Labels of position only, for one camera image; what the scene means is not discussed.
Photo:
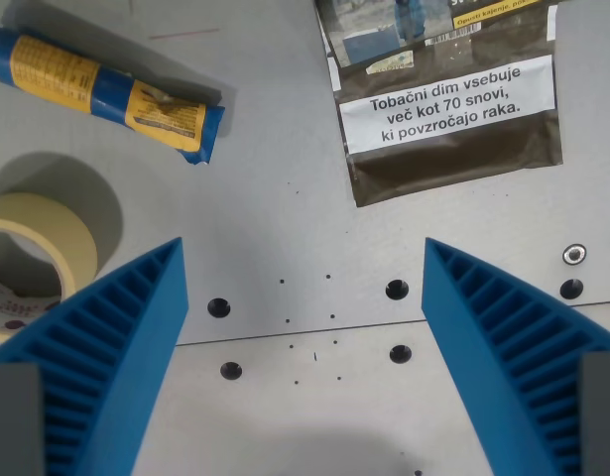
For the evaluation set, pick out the silver screw head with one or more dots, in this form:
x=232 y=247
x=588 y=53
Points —
x=574 y=254

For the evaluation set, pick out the blue bag roll yellow label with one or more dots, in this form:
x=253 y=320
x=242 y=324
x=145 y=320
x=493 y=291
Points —
x=103 y=86

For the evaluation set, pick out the brown tobacco pouch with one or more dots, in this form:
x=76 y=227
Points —
x=446 y=104

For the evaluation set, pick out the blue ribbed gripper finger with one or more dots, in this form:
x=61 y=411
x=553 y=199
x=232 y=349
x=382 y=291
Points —
x=113 y=347
x=503 y=342

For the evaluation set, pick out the cream masking tape roll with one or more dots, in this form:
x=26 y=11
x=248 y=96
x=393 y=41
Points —
x=34 y=248

